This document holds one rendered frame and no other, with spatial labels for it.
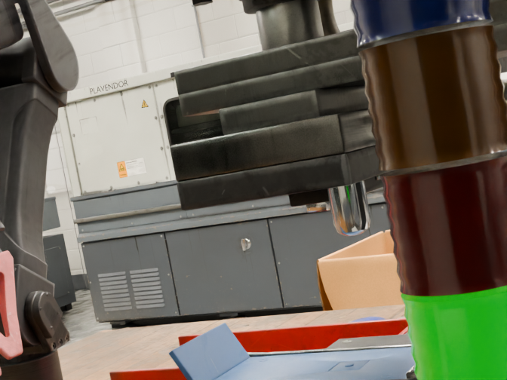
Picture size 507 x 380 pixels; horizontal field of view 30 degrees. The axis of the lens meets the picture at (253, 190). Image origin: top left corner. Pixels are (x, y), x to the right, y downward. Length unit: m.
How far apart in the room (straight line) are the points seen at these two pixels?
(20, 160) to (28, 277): 0.12
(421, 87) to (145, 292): 6.16
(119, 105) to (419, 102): 6.10
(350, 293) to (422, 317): 2.71
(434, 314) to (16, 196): 0.69
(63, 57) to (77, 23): 8.11
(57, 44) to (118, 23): 7.74
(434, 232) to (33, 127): 0.73
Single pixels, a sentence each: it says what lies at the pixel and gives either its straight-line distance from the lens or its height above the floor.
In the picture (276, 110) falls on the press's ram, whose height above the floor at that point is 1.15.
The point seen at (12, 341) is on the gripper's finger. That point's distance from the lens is 0.72.
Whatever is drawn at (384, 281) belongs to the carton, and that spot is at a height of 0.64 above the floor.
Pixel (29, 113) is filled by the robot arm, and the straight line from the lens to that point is 0.95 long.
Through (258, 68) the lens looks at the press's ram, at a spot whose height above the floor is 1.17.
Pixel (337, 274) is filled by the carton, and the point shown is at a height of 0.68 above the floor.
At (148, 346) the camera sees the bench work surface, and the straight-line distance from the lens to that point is 1.24.
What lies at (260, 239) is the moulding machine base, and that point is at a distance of 5.82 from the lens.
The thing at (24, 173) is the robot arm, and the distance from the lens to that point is 0.93.
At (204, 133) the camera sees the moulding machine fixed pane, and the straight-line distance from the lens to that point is 5.97.
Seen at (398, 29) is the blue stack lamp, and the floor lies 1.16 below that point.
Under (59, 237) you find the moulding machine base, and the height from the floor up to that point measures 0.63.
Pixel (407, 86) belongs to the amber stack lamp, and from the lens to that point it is 0.25.
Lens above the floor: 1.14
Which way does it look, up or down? 3 degrees down
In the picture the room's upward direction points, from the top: 10 degrees counter-clockwise
